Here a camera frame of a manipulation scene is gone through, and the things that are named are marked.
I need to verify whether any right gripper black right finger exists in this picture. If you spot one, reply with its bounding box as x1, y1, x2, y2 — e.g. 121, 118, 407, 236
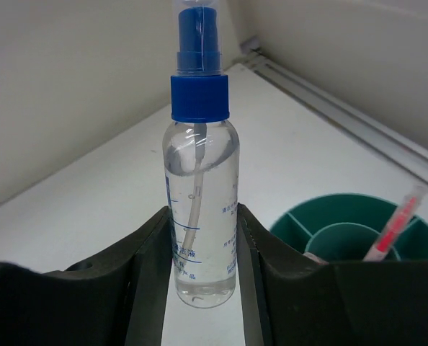
237, 205, 428, 345

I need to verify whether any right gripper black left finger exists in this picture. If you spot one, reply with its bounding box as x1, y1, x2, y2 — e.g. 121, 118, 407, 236
0, 208, 172, 345

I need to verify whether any clear spray bottle blue cap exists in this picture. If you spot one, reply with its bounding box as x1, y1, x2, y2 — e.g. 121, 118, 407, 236
162, 1, 240, 309

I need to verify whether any teal round container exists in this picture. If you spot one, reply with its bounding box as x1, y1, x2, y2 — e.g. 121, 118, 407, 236
270, 193, 428, 262

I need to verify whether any pink pencil in container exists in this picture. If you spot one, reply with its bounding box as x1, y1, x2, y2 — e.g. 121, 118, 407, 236
363, 185, 427, 262

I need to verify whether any aluminium side rail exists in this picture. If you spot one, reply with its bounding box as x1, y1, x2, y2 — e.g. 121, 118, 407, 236
240, 37, 428, 187

